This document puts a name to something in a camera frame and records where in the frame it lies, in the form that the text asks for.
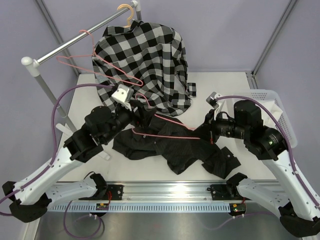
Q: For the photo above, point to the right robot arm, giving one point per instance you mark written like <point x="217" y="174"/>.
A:
<point x="298" y="210"/>

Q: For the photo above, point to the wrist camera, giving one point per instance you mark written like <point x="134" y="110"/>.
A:
<point x="123" y="95"/>
<point x="214" y="103"/>

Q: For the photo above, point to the metal clothes rack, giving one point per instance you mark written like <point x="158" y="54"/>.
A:
<point x="32" y="65"/>

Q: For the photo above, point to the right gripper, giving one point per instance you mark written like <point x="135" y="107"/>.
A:
<point x="209" y="126"/>

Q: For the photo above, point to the black pinstripe shirt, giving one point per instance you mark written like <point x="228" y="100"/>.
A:
<point x="178" y="153"/>

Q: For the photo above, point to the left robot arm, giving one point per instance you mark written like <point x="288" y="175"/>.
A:
<point x="34" y="195"/>

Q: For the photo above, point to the pink wire hanger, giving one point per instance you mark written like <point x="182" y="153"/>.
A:
<point x="106" y="69"/>
<point x="161" y="126"/>

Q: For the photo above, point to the white slotted cable duct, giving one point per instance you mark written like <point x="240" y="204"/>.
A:
<point x="122" y="207"/>

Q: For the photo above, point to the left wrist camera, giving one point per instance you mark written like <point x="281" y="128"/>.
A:
<point x="123" y="95"/>

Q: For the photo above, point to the black white checkered shirt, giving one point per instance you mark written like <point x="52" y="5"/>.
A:
<point x="155" y="54"/>

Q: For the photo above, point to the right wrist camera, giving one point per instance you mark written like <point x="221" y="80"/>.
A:
<point x="214" y="103"/>

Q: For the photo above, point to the aluminium mounting rail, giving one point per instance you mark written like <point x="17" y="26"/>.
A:
<point x="170" y="192"/>

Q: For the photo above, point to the white plastic basket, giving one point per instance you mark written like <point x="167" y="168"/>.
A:
<point x="284" y="122"/>

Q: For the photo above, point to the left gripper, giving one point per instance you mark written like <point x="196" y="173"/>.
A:
<point x="144" y="119"/>

